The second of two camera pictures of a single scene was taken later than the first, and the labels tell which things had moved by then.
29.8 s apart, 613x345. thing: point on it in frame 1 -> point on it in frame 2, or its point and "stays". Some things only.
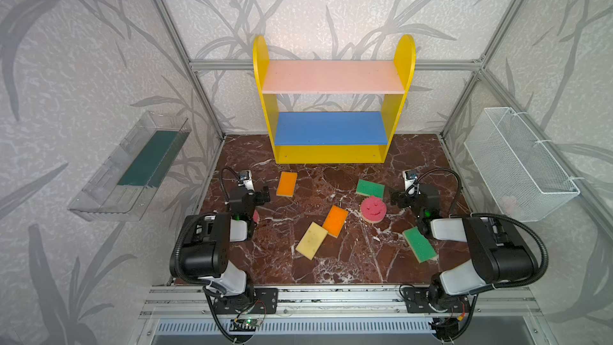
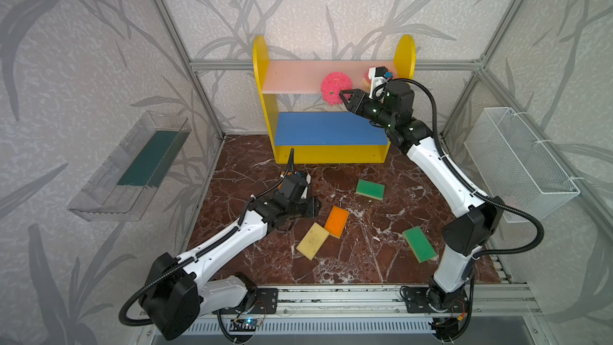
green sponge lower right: (421, 247) stays
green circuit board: (244, 325) stays
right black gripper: (402, 197) -> (353, 105)
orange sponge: (334, 220) stays
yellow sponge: (311, 241) stays
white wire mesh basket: (520, 176) stays
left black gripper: (259, 199) -> (311, 206)
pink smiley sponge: (373, 210) -> (366, 81)
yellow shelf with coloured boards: (334, 137) stays
